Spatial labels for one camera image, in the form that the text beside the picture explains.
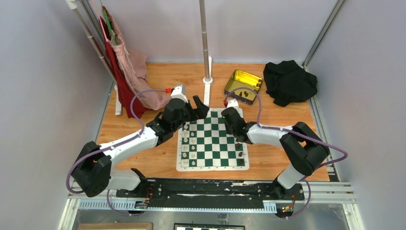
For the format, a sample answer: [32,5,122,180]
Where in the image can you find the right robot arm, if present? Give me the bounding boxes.
[221,107,330,200]

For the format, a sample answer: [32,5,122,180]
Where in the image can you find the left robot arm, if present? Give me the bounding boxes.
[67,95,210,198]

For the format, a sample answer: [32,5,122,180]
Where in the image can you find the green white chess board mat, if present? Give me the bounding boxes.
[176,108,249,172]

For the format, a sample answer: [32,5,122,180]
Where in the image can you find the white stand base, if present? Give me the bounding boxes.
[203,56,213,106]

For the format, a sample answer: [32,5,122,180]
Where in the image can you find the decorated gold tin box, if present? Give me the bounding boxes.
[224,69,263,106]

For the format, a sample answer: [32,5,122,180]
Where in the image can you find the red cloth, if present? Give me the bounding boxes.
[99,16,134,118]

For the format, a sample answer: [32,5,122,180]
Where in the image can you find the pink cloth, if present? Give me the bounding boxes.
[102,5,171,110]

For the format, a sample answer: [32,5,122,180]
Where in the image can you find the black cloth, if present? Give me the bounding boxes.
[263,60,318,107]

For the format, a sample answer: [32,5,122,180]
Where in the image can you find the metal stand pole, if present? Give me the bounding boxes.
[199,0,211,84]

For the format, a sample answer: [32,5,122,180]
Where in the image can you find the white clothes rack pole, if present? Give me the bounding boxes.
[65,0,123,116]

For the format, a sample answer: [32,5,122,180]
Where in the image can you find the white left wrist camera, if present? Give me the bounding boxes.
[171,84,188,103]

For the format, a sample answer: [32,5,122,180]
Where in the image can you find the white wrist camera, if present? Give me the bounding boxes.
[226,99,239,109]
[171,84,188,103]

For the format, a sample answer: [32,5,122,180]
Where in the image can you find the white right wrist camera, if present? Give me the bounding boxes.
[226,99,239,109]

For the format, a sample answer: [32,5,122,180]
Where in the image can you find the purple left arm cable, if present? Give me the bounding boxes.
[66,89,173,217]

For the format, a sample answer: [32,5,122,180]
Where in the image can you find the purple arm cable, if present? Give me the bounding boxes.
[223,87,349,219]
[66,89,173,217]

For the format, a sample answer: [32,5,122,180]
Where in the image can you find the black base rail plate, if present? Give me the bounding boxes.
[116,178,305,209]

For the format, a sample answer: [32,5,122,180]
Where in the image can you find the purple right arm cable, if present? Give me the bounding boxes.
[223,87,349,219]

